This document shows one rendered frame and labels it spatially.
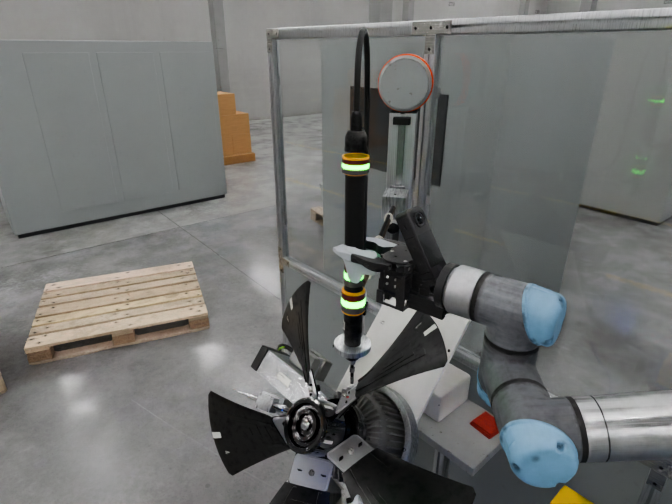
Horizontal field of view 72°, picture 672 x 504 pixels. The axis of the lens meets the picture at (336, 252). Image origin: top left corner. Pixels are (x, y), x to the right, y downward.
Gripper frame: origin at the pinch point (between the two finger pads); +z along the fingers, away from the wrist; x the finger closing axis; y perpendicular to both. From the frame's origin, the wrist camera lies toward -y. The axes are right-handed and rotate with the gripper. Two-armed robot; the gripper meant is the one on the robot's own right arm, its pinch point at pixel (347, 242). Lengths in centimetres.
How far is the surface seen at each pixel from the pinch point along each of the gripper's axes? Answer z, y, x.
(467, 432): -8, 80, 53
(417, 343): -6.9, 26.7, 15.7
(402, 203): 21, 10, 53
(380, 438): -3, 51, 9
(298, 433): 9.3, 46.0, -5.0
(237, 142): 646, 130, 502
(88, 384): 227, 166, 24
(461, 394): -1, 75, 62
